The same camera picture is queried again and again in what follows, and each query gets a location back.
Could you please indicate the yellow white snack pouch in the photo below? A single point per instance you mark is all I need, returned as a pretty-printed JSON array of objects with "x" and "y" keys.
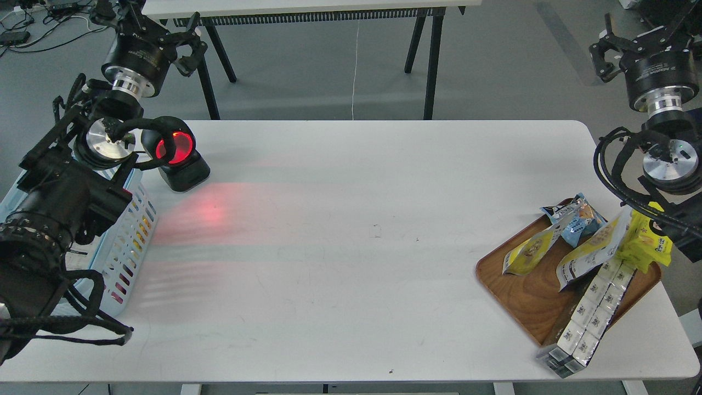
[
  {"x": 525, "y": 257},
  {"x": 596, "y": 250}
]

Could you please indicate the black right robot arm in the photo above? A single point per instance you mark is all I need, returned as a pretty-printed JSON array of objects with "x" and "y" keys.
[{"x": 656, "y": 171}]

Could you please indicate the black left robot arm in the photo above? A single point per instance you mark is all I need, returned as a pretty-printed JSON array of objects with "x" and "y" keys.
[{"x": 75, "y": 179}]

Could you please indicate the blue snack bag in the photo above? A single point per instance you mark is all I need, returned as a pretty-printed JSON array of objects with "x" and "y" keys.
[{"x": 585, "y": 219}]

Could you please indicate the light blue plastic basket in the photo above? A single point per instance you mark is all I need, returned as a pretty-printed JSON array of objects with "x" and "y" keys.
[{"x": 117, "y": 254}]

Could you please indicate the yellow cartoon snack bag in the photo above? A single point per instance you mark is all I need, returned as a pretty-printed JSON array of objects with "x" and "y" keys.
[{"x": 644, "y": 243}]

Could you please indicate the black barcode scanner red window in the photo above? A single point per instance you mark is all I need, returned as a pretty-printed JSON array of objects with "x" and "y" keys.
[{"x": 187, "y": 168}]

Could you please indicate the brown wooden tray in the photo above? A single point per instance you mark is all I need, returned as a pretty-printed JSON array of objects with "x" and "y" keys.
[{"x": 535, "y": 300}]

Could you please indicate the background table with black legs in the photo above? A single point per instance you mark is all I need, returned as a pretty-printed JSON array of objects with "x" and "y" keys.
[{"x": 224, "y": 13}]

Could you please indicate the white wrapped box multipack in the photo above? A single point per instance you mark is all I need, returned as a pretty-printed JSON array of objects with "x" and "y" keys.
[{"x": 577, "y": 332}]

